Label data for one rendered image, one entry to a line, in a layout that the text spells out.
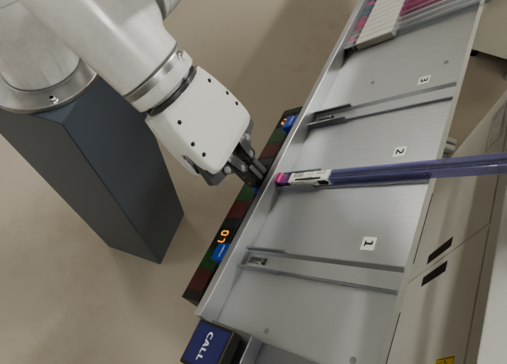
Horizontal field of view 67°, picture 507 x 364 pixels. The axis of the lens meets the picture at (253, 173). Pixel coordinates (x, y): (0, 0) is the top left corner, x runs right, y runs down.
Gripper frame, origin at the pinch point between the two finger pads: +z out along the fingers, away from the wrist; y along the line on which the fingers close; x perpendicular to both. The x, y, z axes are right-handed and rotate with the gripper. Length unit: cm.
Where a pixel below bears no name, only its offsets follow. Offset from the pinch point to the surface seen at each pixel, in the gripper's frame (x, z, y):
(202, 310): 3.5, 0.3, 18.3
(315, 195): 9.8, 2.5, 2.0
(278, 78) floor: -69, 33, -81
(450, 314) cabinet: 11.4, 38.1, -0.6
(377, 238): 19.3, 2.5, 7.2
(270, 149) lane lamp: -4.3, 3.4, -7.8
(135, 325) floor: -68, 34, 22
